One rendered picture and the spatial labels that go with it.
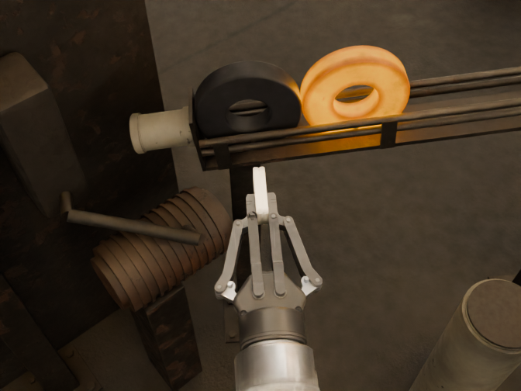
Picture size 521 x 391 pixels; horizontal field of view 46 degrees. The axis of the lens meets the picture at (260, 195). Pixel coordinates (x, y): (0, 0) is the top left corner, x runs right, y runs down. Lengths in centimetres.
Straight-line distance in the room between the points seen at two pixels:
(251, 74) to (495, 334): 50
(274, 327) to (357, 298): 86
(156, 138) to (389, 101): 34
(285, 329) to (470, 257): 103
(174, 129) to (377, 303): 80
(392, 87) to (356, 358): 75
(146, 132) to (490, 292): 56
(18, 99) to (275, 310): 41
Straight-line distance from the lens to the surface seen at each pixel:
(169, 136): 89
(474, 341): 96
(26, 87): 84
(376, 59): 84
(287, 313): 68
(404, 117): 90
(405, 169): 177
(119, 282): 96
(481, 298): 97
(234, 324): 146
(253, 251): 73
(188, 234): 93
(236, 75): 83
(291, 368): 65
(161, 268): 97
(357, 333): 148
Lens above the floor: 134
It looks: 54 degrees down
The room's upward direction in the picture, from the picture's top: straight up
